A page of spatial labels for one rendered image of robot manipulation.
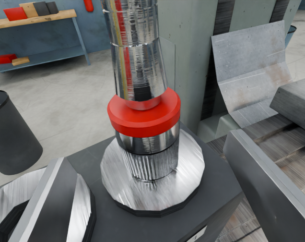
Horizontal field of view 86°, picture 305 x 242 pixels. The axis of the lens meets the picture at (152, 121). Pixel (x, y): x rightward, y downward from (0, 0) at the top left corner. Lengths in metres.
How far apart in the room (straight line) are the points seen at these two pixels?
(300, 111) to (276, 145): 0.11
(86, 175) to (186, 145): 0.10
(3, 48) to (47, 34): 0.87
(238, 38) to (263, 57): 0.14
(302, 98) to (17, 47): 4.49
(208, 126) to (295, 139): 0.35
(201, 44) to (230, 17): 0.11
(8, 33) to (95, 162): 4.37
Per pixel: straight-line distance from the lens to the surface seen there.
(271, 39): 0.79
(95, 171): 0.17
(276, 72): 0.80
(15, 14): 3.82
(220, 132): 0.67
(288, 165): 0.46
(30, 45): 4.48
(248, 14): 0.71
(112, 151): 0.16
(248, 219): 0.36
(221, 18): 0.63
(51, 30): 4.36
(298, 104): 0.55
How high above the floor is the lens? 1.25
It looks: 41 degrees down
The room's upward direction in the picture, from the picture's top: 6 degrees counter-clockwise
